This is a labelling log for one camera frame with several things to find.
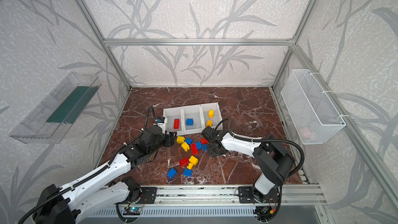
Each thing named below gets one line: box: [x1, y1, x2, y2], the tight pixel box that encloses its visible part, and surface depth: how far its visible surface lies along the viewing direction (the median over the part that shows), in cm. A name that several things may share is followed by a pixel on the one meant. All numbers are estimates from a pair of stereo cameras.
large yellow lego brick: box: [208, 109, 215, 119], surface depth 104 cm
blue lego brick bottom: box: [183, 168, 193, 177], surface depth 82 cm
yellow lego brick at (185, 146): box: [180, 141, 191, 152], surface depth 90 cm
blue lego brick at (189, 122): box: [186, 118, 194, 126], surface depth 101 cm
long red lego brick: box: [173, 118, 180, 130], surface depth 101 cm
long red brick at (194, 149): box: [190, 143, 199, 156], surface depth 89 cm
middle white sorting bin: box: [181, 104, 205, 136], surface depth 101 cm
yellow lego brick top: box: [176, 135, 186, 145], surface depth 92 cm
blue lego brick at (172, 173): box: [166, 167, 178, 179], surface depth 80 cm
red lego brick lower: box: [178, 157, 190, 168], surface depth 84 cm
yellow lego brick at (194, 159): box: [188, 155, 199, 166], surface depth 84 cm
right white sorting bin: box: [200, 102, 224, 133], surface depth 104 cm
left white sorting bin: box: [162, 106, 185, 137], surface depth 101 cm
